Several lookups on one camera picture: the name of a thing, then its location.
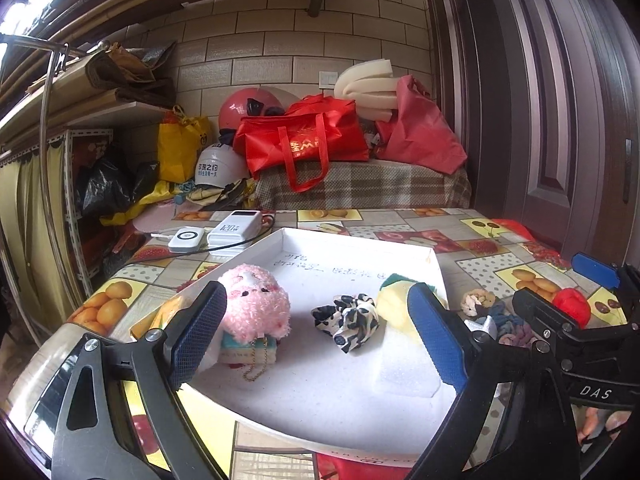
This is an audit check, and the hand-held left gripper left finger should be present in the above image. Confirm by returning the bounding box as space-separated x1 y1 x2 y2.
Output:
50 280 231 480

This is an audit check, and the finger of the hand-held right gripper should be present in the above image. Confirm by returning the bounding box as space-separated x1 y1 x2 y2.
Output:
511 286 588 353
571 252 640 307

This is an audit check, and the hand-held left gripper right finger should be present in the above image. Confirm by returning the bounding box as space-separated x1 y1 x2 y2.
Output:
407 282 583 480

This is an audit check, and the multicolour braided scrunchie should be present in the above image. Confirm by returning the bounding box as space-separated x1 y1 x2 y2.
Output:
487 300 533 348

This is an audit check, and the teal tissue pack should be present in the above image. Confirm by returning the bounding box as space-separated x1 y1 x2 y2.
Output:
217 332 278 366

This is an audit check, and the white foam block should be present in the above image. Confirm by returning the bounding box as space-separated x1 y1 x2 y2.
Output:
375 330 443 401

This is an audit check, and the yellow green sponge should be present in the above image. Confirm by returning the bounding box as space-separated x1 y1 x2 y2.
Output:
376 272 448 341

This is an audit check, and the pink plush toy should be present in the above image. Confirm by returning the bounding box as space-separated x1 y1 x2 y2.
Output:
218 263 292 382

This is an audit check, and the cow print scrunchie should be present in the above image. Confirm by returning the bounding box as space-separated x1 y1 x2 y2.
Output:
311 295 382 353

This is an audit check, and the person's right hand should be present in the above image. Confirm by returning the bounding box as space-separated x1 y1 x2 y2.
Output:
575 404 635 446

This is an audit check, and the red ball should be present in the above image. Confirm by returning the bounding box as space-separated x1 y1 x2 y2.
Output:
552 287 591 328

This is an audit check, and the beige knotted scrunchie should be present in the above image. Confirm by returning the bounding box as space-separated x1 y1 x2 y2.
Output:
460 289 497 318

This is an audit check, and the fruit print tablecloth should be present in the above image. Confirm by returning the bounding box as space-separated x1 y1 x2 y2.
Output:
10 207 631 480

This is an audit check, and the red plastic stool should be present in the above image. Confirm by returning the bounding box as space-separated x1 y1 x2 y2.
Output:
490 218 533 242

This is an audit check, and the small white power bank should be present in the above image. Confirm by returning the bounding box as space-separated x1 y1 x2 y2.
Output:
167 226 207 253

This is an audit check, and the large white power bank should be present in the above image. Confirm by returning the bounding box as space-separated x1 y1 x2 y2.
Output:
206 209 263 248

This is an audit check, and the pink sun visor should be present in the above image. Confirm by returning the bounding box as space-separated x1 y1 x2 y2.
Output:
135 205 176 233

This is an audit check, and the yellow black cloth pile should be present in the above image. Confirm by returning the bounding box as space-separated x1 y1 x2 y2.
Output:
175 177 256 211

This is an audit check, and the plaid covered box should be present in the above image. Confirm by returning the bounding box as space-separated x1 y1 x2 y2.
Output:
255 160 472 211

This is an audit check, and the white helmet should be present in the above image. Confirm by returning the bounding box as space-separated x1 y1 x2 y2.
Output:
194 142 248 188

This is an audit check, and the black plastic bag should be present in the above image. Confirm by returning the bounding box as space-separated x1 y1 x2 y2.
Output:
80 157 158 218

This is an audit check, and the yellow shopping bag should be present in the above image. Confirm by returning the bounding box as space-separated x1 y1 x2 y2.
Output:
158 105 213 183

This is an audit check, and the brown door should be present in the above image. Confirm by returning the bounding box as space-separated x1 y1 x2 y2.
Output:
420 0 640 281

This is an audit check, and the plain red bag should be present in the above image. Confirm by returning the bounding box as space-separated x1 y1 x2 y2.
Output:
375 75 468 173

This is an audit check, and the beige curtain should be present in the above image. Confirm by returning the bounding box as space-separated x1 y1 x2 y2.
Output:
0 152 76 321

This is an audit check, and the white metal rack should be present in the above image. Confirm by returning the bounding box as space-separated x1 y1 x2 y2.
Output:
0 127 113 311

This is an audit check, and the curved metal pole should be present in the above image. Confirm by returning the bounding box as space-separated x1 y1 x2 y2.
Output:
0 35 108 281

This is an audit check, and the red helmet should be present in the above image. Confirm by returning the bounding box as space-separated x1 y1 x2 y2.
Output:
218 86 288 133

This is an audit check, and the cream foam roll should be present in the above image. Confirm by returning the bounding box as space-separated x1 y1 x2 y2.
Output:
334 57 401 123

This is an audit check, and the brown cardboard stack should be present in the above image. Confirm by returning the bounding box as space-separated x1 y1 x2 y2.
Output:
85 40 178 106

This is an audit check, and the black cable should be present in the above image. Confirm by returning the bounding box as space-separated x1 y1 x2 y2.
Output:
135 214 277 263

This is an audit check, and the red tote bag with handles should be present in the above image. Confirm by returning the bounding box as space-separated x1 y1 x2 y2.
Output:
233 94 371 193

